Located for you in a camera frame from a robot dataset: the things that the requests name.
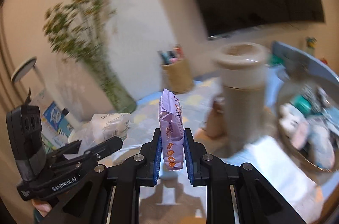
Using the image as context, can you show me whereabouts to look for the white desk lamp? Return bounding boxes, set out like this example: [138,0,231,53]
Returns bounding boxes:
[10,56,46,89]

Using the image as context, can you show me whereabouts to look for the purple snack packet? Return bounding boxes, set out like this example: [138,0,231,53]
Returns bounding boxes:
[158,89,185,171]

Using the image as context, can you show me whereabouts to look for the teal small pouch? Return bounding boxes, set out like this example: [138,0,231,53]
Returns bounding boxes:
[290,95,312,116]

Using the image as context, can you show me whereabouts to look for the glass vase with green plant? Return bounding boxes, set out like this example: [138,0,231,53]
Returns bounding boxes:
[43,0,137,113]

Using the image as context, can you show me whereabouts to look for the blue tissue pack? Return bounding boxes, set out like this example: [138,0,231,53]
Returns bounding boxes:
[224,136,324,223]

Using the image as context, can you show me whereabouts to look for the grey round storage basket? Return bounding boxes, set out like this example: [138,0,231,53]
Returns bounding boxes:
[272,41,338,172]

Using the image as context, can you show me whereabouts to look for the cork pen holder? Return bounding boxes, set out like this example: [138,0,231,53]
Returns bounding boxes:
[161,59,194,94]

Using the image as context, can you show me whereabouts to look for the blue grey plush toy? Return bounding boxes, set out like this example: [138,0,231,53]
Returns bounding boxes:
[308,125,335,170]

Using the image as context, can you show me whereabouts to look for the brown leather key pouch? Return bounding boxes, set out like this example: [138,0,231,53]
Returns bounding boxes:
[206,101,225,138]

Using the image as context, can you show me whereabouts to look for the beige thermos tumbler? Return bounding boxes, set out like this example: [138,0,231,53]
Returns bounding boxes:
[214,42,269,156]

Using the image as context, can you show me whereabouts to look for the person's left hand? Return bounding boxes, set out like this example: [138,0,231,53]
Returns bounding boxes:
[32,199,52,217]

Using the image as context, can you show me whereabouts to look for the stack of books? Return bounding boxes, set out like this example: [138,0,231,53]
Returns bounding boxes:
[30,88,81,153]

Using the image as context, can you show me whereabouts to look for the checkered cloth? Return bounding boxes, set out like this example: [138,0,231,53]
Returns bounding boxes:
[302,85,323,113]

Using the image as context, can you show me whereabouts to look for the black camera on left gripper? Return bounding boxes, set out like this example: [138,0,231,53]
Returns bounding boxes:
[6,95,47,182]

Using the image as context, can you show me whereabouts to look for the pens in holder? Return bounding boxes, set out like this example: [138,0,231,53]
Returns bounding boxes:
[157,44,185,65]

